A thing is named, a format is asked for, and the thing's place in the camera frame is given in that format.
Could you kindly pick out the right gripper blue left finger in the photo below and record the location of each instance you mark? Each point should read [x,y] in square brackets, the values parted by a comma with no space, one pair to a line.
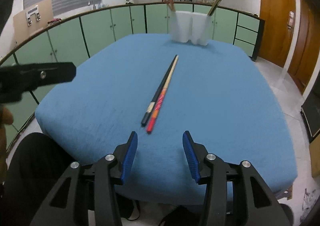
[79,186]

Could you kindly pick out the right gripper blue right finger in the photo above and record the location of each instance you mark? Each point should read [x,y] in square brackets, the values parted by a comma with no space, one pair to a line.
[236,194]

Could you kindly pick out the green lower kitchen cabinets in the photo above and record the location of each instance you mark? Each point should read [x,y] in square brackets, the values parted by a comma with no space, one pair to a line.
[133,45]

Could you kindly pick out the chrome kitchen faucet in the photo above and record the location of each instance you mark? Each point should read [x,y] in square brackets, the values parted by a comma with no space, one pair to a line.
[92,3]

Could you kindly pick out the person's left hand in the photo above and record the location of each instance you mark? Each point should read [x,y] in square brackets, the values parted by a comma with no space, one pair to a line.
[6,119]

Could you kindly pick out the cardboard panel with white device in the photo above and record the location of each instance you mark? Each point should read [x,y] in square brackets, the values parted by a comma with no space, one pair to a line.
[32,20]

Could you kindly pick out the brown cardboard box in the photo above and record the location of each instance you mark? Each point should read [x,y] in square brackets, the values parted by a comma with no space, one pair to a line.
[314,149]

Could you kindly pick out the blue tablecloth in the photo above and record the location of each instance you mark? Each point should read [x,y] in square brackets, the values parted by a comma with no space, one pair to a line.
[227,106]

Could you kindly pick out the black glass cabinet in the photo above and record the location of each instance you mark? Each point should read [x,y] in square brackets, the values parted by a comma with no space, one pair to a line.
[310,111]

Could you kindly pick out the open wooden door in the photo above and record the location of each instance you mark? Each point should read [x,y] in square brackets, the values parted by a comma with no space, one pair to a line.
[307,47]

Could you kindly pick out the white double utensil holder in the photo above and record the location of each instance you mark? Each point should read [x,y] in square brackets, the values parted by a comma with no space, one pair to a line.
[190,27]

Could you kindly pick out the closed wooden door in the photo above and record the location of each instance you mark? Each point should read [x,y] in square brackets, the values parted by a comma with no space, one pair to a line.
[279,17]

